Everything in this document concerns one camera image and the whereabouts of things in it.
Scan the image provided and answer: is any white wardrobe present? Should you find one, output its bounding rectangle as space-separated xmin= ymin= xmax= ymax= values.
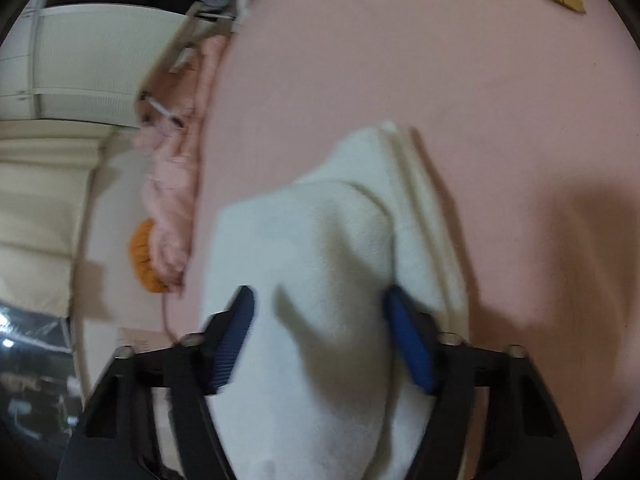
xmin=0 ymin=7 xmax=193 ymax=128

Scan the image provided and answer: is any white fleece garment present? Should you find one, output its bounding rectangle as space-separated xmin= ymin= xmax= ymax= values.
xmin=202 ymin=120 xmax=471 ymax=480

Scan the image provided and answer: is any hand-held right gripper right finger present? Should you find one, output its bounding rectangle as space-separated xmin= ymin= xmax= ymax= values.
xmin=382 ymin=285 xmax=583 ymax=480

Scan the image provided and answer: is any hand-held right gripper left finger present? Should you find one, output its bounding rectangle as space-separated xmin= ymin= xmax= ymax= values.
xmin=57 ymin=285 xmax=256 ymax=480

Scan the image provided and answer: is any pink bed sheet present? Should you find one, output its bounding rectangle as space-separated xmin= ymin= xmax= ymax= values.
xmin=162 ymin=0 xmax=640 ymax=480

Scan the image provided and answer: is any pink comforter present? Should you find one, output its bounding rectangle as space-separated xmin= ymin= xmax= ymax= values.
xmin=135 ymin=35 xmax=236 ymax=286

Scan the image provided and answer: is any orange pumpkin pillow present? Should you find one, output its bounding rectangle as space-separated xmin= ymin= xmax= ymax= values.
xmin=129 ymin=219 xmax=171 ymax=293

